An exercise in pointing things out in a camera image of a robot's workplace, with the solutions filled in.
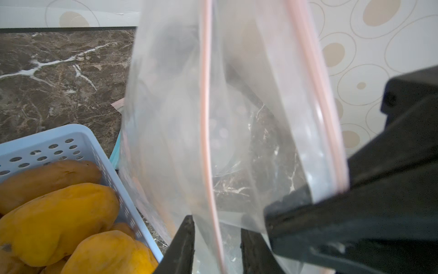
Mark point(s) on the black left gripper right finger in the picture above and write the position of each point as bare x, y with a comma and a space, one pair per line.
256, 255

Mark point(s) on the light blue plastic basket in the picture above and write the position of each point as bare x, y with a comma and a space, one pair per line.
74, 142

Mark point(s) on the yellow potato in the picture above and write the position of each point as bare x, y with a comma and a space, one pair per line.
111, 252

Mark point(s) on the clear zipper bag blue strip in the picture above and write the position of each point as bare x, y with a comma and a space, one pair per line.
115, 155

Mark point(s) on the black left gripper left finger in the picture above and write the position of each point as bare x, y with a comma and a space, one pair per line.
179, 256

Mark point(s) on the clear zipper bag pink strip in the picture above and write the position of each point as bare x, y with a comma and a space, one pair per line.
228, 110

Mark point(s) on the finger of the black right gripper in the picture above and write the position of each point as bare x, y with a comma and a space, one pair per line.
387, 222

